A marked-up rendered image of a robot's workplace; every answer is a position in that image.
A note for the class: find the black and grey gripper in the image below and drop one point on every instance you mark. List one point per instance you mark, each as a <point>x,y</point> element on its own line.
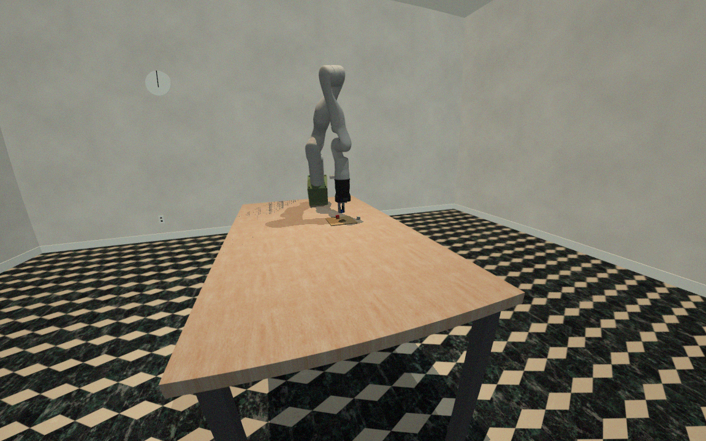
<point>342,186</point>

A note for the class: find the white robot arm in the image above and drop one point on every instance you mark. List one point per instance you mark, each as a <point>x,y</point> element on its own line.
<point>328,111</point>

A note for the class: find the tan square mat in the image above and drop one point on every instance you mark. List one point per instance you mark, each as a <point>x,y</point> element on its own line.
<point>341,221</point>

